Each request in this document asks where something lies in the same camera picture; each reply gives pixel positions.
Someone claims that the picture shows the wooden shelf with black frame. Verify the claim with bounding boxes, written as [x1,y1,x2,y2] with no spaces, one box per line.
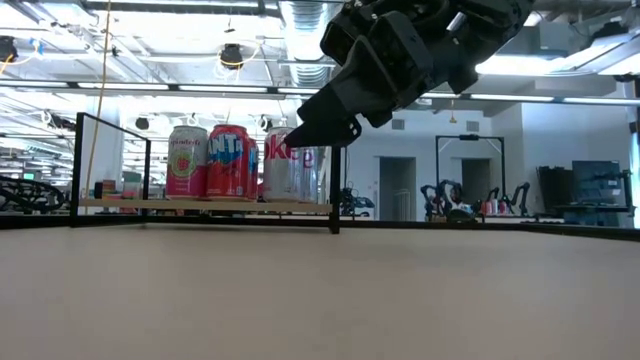
[69,112,342,235]

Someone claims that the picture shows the pink Spindrift can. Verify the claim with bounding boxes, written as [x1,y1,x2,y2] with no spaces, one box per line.
[165,124,210,201]

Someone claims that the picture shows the colourful storage boxes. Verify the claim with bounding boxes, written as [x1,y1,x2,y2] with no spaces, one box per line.
[93,172,144,202]

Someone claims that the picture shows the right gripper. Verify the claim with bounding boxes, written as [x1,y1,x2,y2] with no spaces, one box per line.
[283,0,479,150]

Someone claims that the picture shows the distant robot arms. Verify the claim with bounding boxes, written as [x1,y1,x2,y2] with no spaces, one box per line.
[419,178,532,224]

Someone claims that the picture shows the distant black frame rig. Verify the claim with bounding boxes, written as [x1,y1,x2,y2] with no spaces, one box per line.
[434,133,505,222]

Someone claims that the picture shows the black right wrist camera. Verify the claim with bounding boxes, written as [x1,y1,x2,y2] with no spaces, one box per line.
[319,9,369,66]

